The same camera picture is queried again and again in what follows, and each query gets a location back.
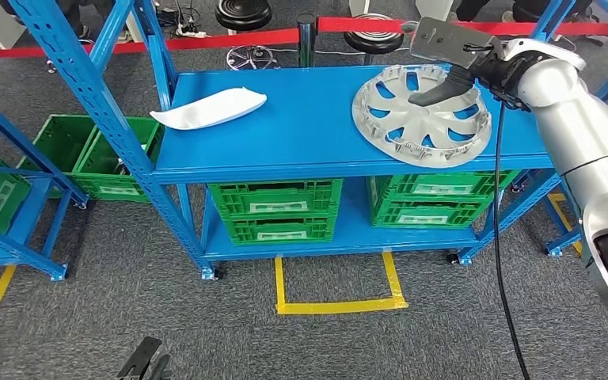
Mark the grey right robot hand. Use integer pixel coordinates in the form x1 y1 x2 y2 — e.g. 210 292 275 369
400 20 477 108

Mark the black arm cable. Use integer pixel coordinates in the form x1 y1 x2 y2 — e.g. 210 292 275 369
492 99 530 380

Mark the red barrier belt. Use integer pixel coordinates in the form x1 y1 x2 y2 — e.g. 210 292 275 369
0 27 301 59
317 17 608 38

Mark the yellow floor tape square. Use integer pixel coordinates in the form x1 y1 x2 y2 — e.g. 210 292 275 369
275 251 409 316

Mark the chrome barrier post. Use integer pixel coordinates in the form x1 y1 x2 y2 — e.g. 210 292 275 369
296 13 318 68

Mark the silver wheel cover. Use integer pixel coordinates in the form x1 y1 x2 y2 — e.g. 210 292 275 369
351 63 492 169

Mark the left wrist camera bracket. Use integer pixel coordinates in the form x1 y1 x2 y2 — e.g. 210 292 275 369
116 336 163 380

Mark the white plastic trim panel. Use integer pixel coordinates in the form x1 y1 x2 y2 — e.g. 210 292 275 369
150 86 268 131

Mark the person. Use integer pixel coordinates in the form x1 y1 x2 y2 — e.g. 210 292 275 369
456 0 594 25
0 0 129 42

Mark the open green plastic crate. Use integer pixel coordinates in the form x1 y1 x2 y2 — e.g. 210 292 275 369
73 116 166 203
16 114 101 184

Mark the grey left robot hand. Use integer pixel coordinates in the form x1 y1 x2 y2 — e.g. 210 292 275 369
146 354 174 380

